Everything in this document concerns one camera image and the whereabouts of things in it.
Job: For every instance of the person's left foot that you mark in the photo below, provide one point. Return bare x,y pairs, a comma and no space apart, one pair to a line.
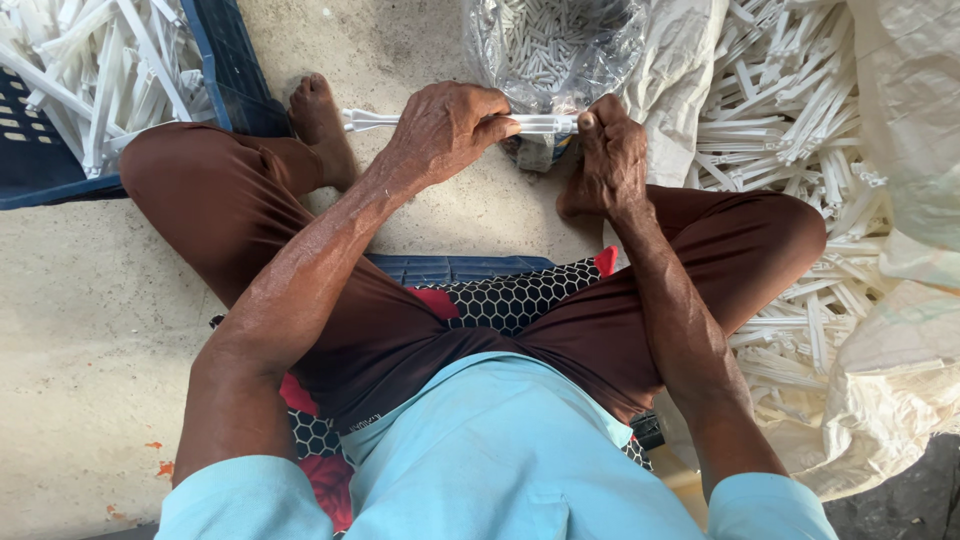
322,127

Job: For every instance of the person's light blue shirt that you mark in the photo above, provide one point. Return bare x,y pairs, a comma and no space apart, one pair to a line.
495,457

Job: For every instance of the red black patterned cushion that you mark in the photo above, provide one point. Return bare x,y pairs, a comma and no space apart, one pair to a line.
510,300

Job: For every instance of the clear plastic bag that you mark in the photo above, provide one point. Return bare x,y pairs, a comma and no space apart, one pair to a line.
615,52

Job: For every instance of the person's right foot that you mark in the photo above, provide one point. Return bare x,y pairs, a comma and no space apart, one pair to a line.
574,201

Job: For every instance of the person's right hand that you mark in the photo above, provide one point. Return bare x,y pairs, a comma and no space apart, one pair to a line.
619,165

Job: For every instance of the person's foot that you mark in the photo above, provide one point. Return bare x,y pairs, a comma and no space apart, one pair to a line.
574,201
322,127

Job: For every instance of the person's left hand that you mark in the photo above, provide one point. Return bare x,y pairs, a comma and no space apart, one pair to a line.
439,139

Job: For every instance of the blue plastic stool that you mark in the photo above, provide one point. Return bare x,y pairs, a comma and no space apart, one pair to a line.
450,268

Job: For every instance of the heap of assembled white bars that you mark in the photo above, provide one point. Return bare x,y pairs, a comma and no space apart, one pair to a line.
97,67

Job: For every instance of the pile of small white pins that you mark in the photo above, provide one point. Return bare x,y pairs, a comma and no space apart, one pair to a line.
551,45

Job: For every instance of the person's brown shorts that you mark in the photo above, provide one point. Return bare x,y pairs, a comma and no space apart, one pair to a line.
225,202

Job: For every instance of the white woven sack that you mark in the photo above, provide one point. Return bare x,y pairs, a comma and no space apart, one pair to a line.
877,405
911,112

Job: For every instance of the white plastic clip bar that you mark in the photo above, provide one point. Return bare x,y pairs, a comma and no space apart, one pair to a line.
367,120

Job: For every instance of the blue plastic crate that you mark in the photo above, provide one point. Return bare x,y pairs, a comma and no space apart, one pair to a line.
240,82

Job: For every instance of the heap of loose white bars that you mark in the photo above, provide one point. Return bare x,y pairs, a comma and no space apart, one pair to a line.
780,112

